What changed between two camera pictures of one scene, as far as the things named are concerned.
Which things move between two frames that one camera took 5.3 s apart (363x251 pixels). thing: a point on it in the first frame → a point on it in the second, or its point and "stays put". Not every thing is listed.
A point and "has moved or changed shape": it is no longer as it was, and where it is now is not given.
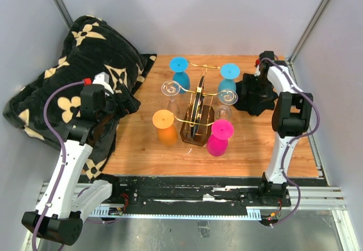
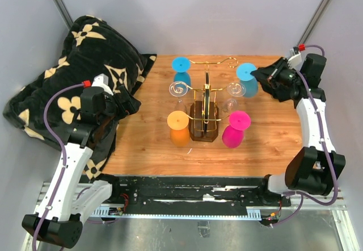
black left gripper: (130, 105) stays put
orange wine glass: (164, 119) → (177, 121)
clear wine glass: (171, 88) → (179, 89)
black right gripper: (248, 79) → (274, 74)
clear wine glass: (226, 97) has moved or changed shape
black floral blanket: (91, 46) stays put
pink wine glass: (217, 142) → (232, 134)
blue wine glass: (228, 72) has moved or changed shape
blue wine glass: (178, 65) stays put
